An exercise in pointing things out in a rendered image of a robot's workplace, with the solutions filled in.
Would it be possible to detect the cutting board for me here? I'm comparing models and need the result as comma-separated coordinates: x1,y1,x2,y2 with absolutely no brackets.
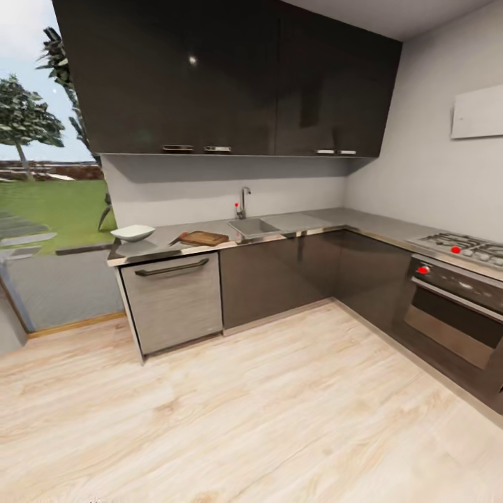
179,231,229,247

